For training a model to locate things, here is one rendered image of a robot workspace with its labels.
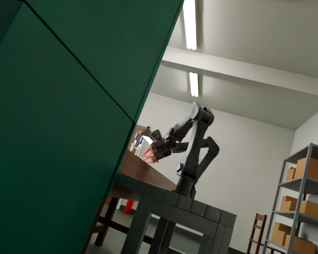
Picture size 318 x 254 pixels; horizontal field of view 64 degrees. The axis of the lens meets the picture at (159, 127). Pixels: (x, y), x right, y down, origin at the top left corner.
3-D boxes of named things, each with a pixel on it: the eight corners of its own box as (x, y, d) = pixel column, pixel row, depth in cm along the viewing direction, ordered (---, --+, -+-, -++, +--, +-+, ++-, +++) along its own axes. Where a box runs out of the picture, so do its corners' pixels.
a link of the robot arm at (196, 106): (168, 128, 146) (199, 96, 124) (182, 134, 148) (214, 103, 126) (166, 145, 138) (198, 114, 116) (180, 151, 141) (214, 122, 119)
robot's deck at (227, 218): (214, 216, 188) (216, 211, 188) (233, 228, 75) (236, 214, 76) (106, 177, 210) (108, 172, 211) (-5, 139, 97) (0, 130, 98)
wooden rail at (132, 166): (176, 207, 250) (182, 189, 254) (97, 194, 83) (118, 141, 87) (165, 203, 254) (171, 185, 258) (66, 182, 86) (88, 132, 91)
